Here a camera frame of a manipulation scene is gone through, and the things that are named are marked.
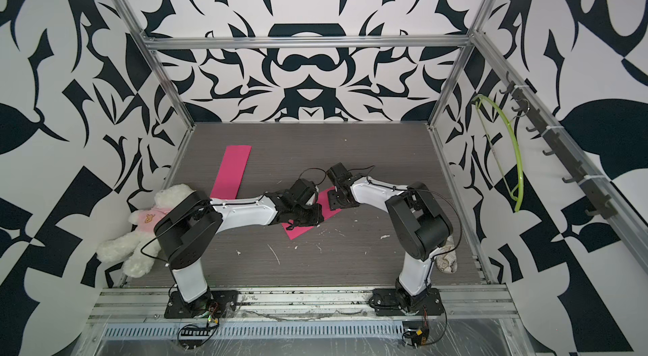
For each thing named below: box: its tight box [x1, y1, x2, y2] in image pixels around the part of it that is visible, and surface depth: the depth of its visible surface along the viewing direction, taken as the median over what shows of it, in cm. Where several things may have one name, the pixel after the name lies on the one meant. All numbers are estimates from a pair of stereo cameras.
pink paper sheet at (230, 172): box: [210, 145, 253, 200], surface depth 105 cm
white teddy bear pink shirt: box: [96, 183, 195, 279], surface depth 80 cm
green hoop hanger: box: [471, 95, 524, 213], surface depth 73 cm
